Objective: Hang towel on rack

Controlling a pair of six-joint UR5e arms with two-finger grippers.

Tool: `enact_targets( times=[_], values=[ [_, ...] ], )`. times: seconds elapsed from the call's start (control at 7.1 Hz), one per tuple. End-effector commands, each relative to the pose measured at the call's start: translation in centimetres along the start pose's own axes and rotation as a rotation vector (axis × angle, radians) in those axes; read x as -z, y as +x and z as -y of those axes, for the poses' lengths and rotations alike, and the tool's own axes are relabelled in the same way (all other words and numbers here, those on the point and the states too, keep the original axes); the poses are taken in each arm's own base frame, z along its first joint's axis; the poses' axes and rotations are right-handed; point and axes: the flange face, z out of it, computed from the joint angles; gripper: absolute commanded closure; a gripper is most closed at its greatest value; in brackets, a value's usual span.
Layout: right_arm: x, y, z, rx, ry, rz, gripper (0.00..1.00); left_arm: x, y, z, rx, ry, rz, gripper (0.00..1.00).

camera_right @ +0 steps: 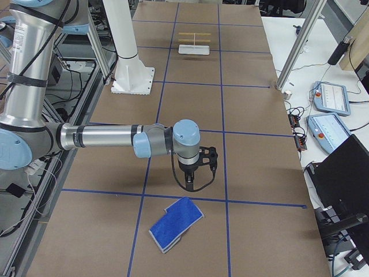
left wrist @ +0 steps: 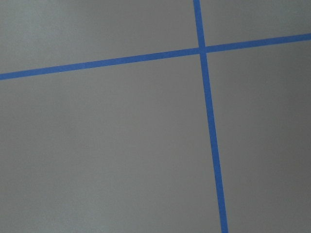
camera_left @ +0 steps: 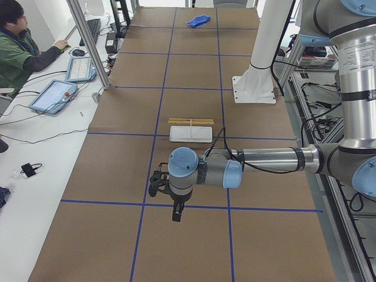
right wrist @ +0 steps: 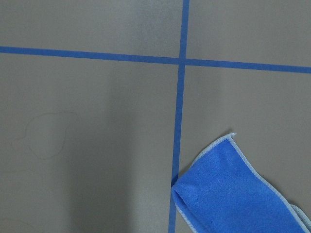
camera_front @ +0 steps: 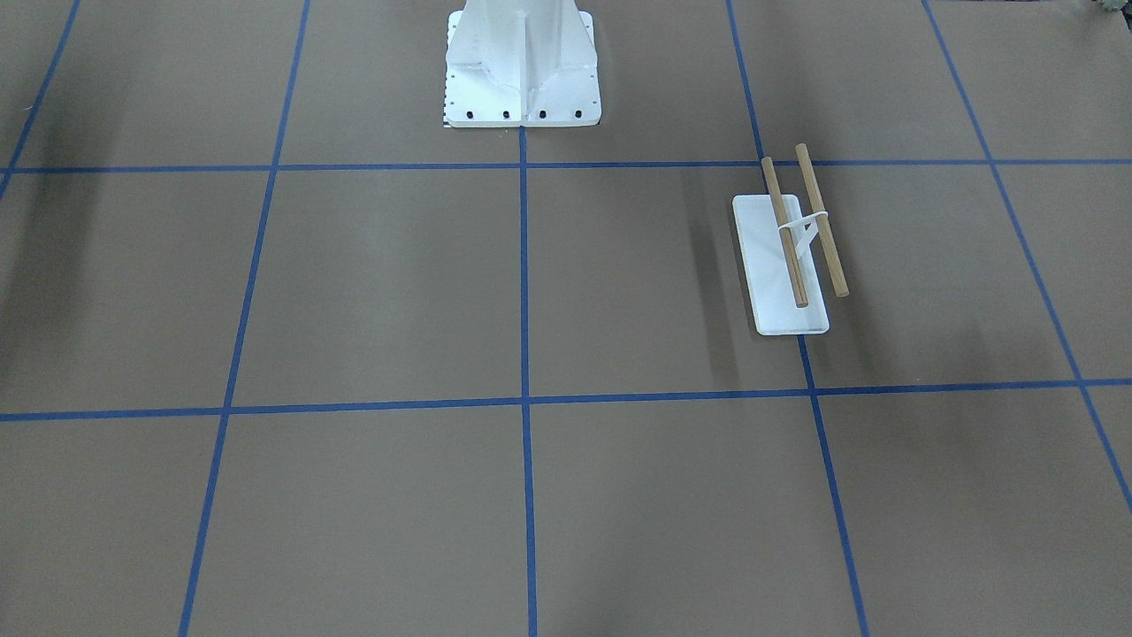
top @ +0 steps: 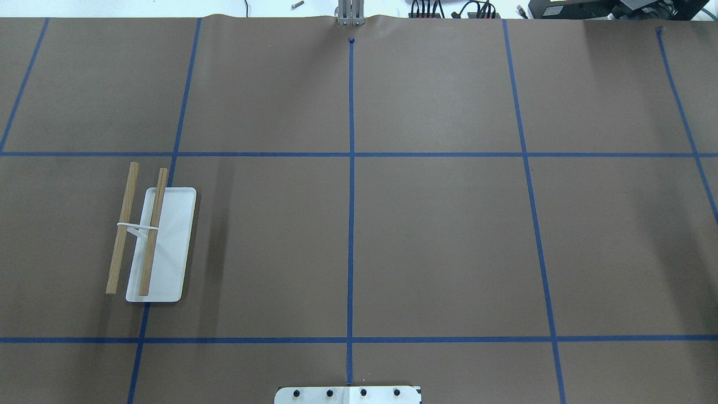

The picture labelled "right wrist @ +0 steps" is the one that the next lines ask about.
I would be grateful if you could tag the blue microfiber towel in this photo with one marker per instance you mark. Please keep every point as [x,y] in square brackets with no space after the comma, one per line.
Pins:
[222,193]

